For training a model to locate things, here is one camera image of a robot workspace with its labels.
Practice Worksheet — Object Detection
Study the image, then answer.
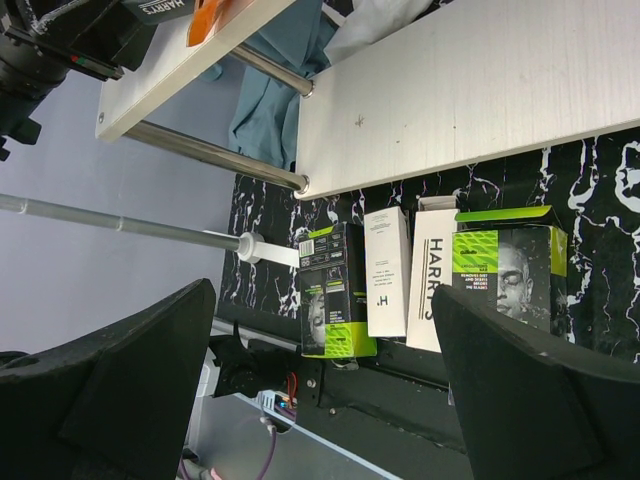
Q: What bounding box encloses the green black Gillette box right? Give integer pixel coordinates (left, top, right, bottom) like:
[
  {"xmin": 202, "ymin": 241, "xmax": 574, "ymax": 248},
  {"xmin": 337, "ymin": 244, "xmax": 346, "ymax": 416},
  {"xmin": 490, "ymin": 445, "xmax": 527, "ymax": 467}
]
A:
[{"xmin": 451, "ymin": 205, "xmax": 568, "ymax": 337}]

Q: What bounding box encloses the green black gillette box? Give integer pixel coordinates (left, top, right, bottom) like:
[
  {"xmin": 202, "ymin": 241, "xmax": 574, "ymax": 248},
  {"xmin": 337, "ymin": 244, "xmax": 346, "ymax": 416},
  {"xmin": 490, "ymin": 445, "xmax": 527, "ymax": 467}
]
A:
[
  {"xmin": 451, "ymin": 205, "xmax": 568, "ymax": 337},
  {"xmin": 298, "ymin": 222, "xmax": 377, "ymax": 360}
]

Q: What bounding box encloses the white Harry's box lettered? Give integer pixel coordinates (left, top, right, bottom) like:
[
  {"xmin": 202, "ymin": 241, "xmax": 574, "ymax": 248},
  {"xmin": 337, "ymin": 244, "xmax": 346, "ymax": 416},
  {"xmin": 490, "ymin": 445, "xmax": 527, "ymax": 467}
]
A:
[{"xmin": 406, "ymin": 196, "xmax": 459, "ymax": 353}]

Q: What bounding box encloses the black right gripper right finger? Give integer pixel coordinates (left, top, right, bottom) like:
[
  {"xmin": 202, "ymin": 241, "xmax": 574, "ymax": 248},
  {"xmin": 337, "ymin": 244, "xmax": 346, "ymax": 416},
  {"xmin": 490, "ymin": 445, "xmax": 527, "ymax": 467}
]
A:
[{"xmin": 432, "ymin": 285, "xmax": 639, "ymax": 479}]

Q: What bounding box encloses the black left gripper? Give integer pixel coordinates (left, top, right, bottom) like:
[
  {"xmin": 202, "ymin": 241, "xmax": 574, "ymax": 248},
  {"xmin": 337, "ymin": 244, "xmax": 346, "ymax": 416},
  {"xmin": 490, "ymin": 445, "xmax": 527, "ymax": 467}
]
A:
[{"xmin": 1, "ymin": 0, "xmax": 155, "ymax": 145}]

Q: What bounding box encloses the white harry's box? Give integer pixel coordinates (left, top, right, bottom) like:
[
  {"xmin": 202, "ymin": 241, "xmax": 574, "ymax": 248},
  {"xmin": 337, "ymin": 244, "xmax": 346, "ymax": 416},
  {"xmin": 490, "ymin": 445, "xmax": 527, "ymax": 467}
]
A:
[
  {"xmin": 364, "ymin": 206, "xmax": 411, "ymax": 338},
  {"xmin": 121, "ymin": 0, "xmax": 195, "ymax": 25}
]

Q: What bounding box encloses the teal t-shirt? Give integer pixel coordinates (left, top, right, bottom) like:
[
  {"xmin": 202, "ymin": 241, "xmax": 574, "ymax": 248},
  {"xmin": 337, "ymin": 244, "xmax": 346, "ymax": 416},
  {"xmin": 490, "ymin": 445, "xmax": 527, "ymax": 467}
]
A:
[{"xmin": 228, "ymin": 0, "xmax": 336, "ymax": 170}]

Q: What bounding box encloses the white cloth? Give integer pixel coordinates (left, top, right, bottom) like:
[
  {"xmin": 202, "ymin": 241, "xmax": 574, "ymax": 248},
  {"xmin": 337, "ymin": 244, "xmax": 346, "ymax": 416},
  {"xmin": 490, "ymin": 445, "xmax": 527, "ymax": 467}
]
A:
[{"xmin": 324, "ymin": 0, "xmax": 449, "ymax": 65}]

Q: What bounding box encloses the white two-tier shelf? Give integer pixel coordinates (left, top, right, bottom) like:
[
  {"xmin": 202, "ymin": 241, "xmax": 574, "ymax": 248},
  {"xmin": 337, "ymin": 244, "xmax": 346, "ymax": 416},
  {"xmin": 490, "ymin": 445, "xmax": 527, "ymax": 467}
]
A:
[{"xmin": 95, "ymin": 1, "xmax": 639, "ymax": 199}]

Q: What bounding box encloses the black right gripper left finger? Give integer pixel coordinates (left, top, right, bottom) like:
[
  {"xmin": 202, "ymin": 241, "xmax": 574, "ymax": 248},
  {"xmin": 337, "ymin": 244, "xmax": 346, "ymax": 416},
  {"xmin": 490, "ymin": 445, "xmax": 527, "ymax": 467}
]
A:
[{"xmin": 1, "ymin": 279, "xmax": 216, "ymax": 479}]

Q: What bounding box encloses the green black Gillette box left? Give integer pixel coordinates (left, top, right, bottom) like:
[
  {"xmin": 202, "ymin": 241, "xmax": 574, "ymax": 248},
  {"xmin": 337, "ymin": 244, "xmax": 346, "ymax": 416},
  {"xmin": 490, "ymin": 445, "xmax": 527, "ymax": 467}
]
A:
[{"xmin": 298, "ymin": 222, "xmax": 377, "ymax": 360}]

